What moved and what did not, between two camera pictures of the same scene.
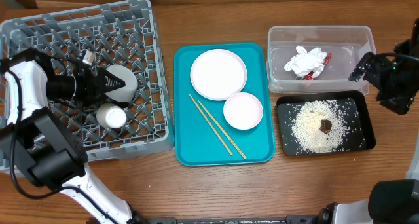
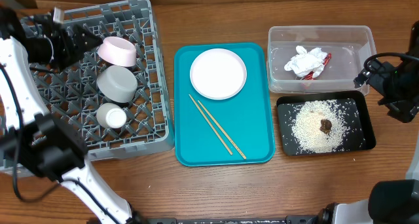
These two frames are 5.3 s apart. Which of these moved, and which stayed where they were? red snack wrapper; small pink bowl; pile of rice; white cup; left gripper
Moved: small pink bowl; left gripper
Stayed: red snack wrapper; pile of rice; white cup
